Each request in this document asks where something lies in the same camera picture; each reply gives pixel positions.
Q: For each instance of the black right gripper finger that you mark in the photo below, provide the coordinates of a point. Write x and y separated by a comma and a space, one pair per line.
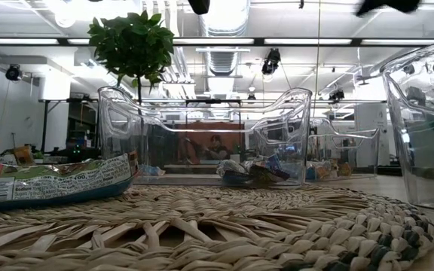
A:
390, 4

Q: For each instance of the clear plastic bin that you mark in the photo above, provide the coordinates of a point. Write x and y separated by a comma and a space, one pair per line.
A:
367, 150
296, 113
409, 113

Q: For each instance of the silver blue granola bar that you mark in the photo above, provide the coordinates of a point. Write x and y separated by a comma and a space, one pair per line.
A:
310, 173

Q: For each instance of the green potted plant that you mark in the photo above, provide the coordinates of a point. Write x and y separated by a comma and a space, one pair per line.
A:
134, 41

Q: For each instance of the person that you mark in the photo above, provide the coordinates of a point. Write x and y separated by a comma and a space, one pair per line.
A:
217, 148

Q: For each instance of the round woven placemat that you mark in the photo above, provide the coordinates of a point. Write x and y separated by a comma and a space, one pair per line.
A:
202, 226

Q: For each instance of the silver ceiling air duct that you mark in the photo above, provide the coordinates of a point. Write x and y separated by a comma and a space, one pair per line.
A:
222, 22

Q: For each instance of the black hanging camera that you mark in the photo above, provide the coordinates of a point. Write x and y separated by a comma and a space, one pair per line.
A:
336, 95
271, 62

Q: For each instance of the orange wall panel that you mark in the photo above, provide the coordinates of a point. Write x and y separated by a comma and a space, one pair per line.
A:
236, 131

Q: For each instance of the black wall camera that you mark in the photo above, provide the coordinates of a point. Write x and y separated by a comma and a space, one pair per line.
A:
13, 72

